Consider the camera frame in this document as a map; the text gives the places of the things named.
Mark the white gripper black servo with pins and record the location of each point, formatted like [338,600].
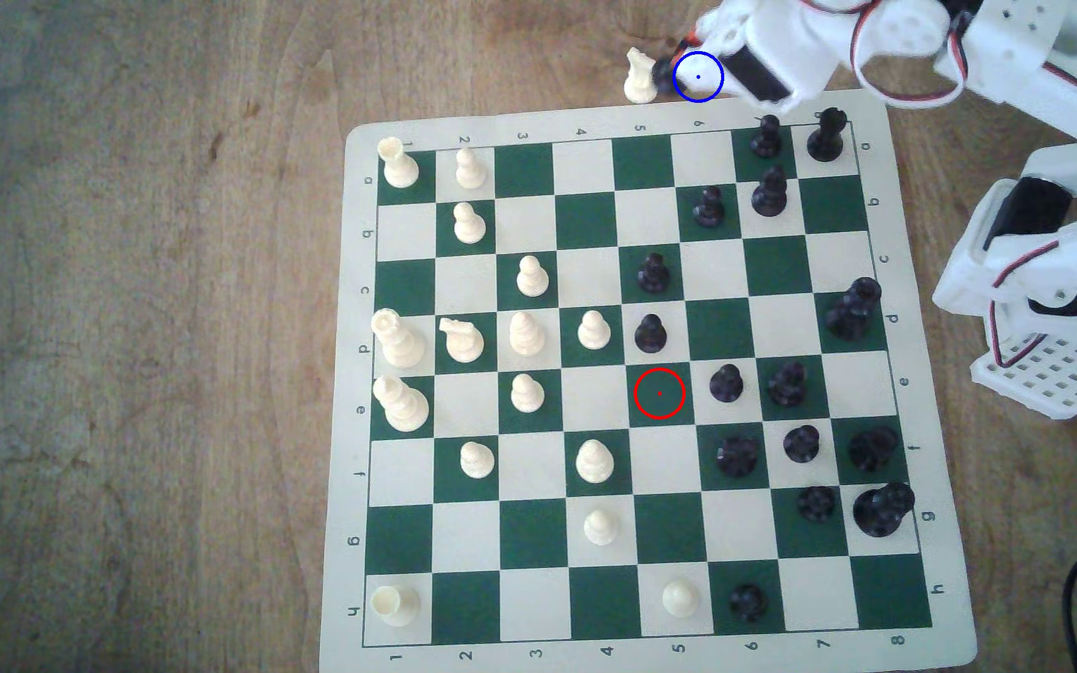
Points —
[727,70]

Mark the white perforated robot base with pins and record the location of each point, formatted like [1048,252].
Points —
[1053,379]

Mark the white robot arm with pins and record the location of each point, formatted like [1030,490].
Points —
[1015,56]

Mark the white chess knight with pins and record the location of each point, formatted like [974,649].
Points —
[639,82]
[464,344]

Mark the black chess bishop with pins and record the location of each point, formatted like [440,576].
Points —
[769,196]
[767,140]

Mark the black chess rook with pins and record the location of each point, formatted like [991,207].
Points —
[826,138]
[872,450]

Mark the black chess pawn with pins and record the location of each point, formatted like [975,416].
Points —
[651,335]
[738,456]
[726,384]
[748,604]
[653,275]
[709,210]
[817,504]
[801,445]

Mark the green cream chess mat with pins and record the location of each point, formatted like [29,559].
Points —
[585,224]

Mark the white chess pawn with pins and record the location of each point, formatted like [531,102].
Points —
[532,278]
[527,394]
[469,227]
[601,528]
[477,461]
[680,600]
[594,332]
[471,173]

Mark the black chess queen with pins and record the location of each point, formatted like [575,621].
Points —
[849,316]

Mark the white chess rook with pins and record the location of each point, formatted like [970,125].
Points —
[395,606]
[400,170]

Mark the white chess bishop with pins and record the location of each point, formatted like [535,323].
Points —
[526,336]
[595,463]

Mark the white chess queen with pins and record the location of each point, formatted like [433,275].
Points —
[398,344]

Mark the white chess king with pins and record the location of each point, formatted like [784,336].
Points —
[403,407]

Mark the black chess king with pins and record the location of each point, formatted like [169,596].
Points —
[882,510]

